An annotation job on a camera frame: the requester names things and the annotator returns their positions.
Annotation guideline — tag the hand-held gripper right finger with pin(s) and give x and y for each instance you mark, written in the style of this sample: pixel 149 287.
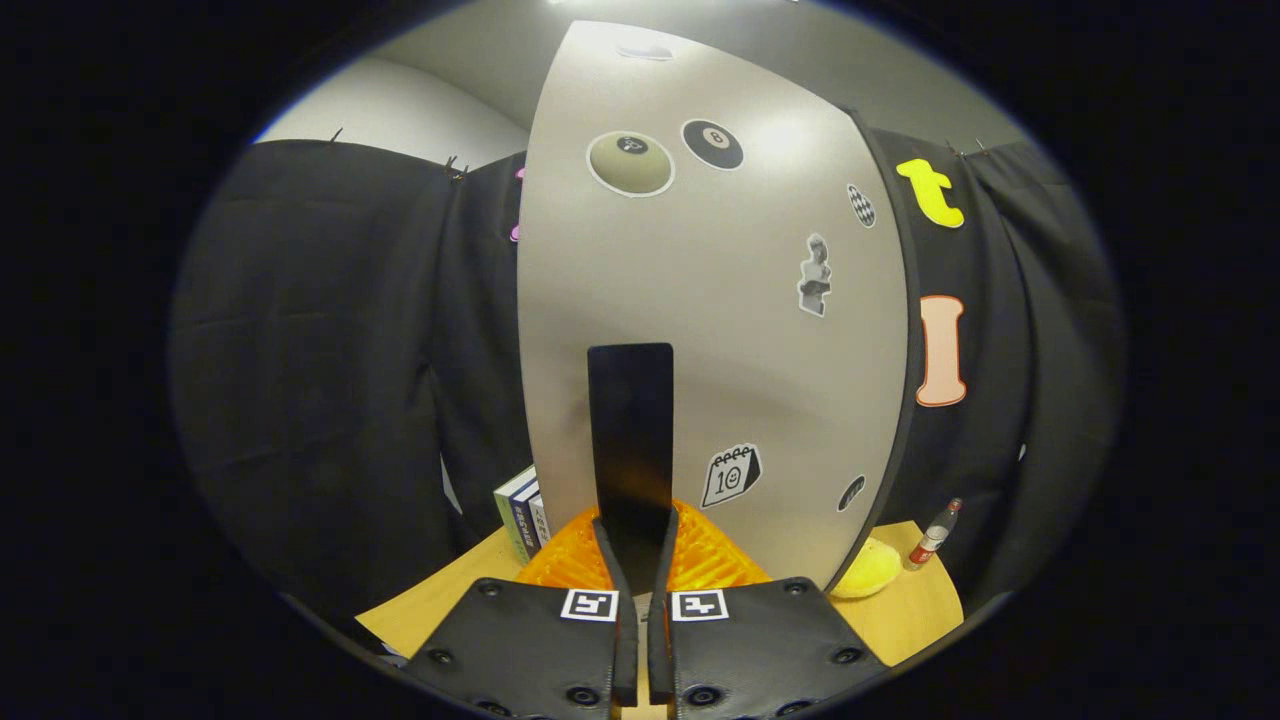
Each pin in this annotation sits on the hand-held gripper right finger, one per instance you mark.
pixel 658 655

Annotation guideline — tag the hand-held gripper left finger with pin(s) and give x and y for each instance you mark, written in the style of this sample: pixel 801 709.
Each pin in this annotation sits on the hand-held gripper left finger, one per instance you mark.
pixel 628 655

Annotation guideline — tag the dark grey shoe cabinet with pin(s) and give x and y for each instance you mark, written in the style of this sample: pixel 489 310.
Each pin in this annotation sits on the dark grey shoe cabinet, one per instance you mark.
pixel 908 440

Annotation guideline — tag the blue book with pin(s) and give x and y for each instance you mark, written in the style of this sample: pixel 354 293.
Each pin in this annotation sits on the blue book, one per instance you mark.
pixel 523 520

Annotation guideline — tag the green book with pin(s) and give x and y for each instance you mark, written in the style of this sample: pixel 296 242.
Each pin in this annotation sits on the green book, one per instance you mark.
pixel 505 500

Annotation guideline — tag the yellow soft toy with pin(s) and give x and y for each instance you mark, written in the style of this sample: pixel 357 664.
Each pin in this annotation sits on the yellow soft toy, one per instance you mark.
pixel 868 570

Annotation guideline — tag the small red capped bottle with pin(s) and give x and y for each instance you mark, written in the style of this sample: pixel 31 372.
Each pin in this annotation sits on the small red capped bottle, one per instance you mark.
pixel 930 540

